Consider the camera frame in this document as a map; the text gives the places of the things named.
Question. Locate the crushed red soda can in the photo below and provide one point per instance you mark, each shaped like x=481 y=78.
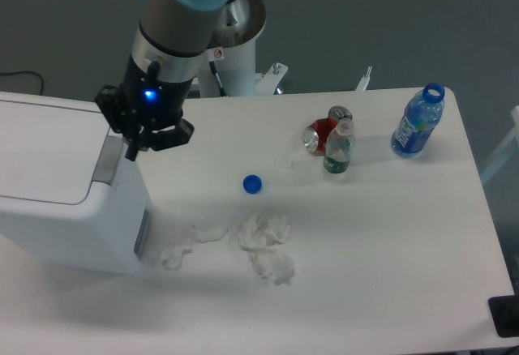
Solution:
x=315 y=135

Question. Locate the white trash can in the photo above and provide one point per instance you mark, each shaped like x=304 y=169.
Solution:
x=69 y=195

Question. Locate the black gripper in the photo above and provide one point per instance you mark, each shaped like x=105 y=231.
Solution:
x=151 y=103

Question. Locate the white frame at right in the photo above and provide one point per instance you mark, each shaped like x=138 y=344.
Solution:
x=502 y=153

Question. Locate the clear green label bottle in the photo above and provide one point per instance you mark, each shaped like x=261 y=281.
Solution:
x=338 y=147

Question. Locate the crumpled white tissue right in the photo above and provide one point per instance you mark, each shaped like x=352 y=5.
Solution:
x=262 y=239

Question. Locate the blue bottle cap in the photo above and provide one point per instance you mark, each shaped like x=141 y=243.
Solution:
x=252 y=184

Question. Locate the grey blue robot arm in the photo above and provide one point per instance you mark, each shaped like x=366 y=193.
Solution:
x=174 y=35

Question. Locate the crumpled white tissue left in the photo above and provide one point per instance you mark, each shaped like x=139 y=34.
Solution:
x=179 y=239

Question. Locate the blue plastic water bottle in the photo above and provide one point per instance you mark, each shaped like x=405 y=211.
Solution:
x=421 y=116

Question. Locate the black device at edge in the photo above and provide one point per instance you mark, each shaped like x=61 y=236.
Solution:
x=504 y=313

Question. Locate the crumpled white tissue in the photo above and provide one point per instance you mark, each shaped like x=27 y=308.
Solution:
x=262 y=239
x=179 y=239

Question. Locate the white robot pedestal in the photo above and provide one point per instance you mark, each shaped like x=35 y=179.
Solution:
x=229 y=66

